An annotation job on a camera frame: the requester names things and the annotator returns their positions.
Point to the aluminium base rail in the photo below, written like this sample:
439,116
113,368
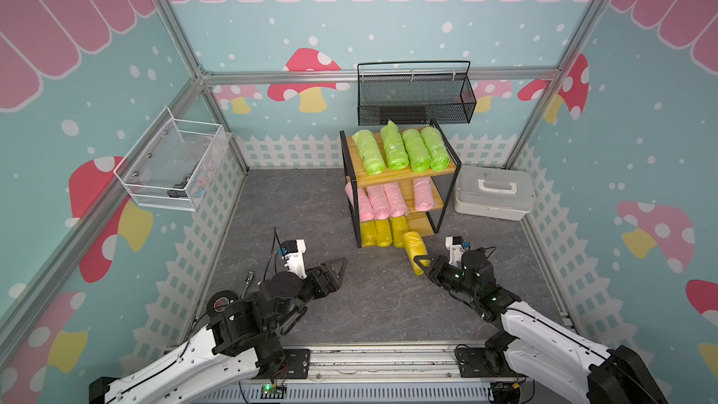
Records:
433,373

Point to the black wire mesh basket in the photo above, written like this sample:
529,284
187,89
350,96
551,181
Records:
415,93

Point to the green circuit board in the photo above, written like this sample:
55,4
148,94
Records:
273,392

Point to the white plastic storage box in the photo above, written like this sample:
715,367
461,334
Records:
494,193

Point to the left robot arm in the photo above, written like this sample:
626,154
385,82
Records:
240,341

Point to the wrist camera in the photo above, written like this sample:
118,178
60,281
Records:
456,247
292,254

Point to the yellow roll front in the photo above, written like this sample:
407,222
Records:
384,233

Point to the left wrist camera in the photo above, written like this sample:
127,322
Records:
292,254

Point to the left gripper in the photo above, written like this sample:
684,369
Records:
334,283

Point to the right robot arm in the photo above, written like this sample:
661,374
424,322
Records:
532,345

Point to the black object in white basket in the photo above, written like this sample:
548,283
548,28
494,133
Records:
178,190

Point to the wooden three-tier shelf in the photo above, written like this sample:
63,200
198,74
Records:
427,223

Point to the yellow roll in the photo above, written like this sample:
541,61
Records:
399,226
369,235
384,233
416,250

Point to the black tape roll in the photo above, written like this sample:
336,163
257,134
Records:
219,302

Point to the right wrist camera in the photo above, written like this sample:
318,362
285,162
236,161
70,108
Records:
456,247

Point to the green roll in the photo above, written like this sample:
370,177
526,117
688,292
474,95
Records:
369,151
440,158
419,158
393,147

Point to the white wire mesh basket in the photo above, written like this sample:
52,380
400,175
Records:
169,152

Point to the pink roll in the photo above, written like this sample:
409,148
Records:
395,200
423,196
358,195
378,201

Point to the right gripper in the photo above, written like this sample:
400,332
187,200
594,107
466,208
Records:
437,268

